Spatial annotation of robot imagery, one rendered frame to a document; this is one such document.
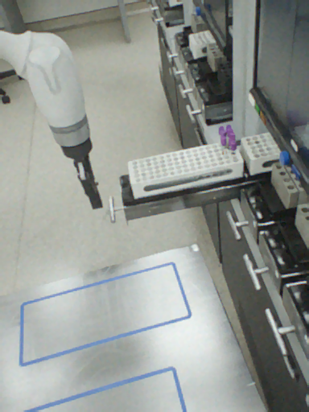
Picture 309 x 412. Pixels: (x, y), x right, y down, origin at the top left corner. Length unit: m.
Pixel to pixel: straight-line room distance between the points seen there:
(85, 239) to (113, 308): 1.31
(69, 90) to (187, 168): 0.37
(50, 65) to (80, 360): 0.58
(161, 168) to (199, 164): 0.10
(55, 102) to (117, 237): 1.30
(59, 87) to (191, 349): 0.58
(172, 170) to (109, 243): 1.09
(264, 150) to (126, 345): 0.61
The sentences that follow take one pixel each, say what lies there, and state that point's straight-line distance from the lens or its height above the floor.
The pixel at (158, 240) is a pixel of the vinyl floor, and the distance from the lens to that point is 2.10.
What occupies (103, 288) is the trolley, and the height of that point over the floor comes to 0.82.
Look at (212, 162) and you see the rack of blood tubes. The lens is 1.12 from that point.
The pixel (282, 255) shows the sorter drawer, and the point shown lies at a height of 0.82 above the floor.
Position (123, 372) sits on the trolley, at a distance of 0.84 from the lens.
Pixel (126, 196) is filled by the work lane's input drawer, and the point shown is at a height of 0.82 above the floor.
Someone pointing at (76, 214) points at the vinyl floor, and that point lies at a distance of 2.35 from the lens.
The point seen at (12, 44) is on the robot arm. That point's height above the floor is 1.20.
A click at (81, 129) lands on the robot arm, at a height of 1.04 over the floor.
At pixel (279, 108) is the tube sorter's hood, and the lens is 0.99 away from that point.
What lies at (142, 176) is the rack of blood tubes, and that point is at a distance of 1.11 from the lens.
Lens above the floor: 1.57
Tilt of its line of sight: 44 degrees down
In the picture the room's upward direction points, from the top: 11 degrees counter-clockwise
